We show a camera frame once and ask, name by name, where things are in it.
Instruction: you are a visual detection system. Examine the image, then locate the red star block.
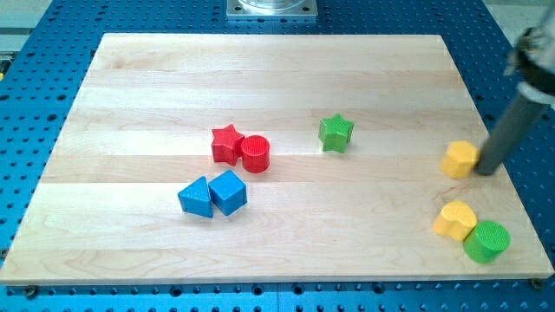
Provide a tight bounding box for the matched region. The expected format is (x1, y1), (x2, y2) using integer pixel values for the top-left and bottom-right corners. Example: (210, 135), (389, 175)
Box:
(211, 124), (245, 166)

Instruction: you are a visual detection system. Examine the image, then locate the green cylinder block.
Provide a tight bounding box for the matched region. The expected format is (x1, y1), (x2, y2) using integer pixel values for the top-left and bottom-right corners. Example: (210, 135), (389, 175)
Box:
(463, 220), (511, 264)

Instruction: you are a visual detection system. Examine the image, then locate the yellow heart block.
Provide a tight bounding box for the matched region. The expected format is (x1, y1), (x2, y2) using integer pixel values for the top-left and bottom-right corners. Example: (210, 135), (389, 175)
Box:
(432, 201), (478, 242)

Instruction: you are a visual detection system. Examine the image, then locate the blue triangle block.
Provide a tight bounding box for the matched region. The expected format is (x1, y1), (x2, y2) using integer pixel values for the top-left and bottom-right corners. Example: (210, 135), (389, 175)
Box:
(178, 176), (213, 218)

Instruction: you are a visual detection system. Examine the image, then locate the red cylinder block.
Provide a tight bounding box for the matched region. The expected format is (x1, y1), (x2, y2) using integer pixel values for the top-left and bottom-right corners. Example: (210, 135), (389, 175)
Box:
(241, 135), (270, 173)

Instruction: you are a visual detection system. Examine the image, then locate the wooden board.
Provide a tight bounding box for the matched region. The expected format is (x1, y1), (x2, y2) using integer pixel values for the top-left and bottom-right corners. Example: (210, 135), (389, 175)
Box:
(1, 33), (553, 285)

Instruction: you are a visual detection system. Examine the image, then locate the green star block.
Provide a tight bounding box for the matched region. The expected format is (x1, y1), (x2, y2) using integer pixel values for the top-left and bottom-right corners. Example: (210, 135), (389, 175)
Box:
(318, 114), (355, 153)

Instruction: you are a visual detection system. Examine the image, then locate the yellow hexagon block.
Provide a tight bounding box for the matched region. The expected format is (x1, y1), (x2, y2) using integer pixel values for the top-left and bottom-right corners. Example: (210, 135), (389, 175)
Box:
(441, 140), (480, 179)

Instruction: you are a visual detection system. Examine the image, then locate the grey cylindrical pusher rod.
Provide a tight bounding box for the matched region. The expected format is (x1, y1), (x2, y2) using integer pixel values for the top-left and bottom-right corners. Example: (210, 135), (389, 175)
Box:
(474, 94), (548, 176)

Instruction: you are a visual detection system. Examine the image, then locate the robot arm end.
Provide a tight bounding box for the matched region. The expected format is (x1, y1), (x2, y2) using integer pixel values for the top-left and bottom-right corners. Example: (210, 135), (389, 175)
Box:
(504, 1), (554, 107)

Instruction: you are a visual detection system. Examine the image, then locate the blue cube block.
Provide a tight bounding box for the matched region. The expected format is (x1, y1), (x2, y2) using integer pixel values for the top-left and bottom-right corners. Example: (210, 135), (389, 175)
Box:
(208, 170), (247, 216)

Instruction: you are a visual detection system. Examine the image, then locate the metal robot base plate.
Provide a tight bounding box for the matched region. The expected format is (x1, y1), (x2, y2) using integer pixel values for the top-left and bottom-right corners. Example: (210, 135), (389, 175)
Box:
(225, 0), (318, 20)

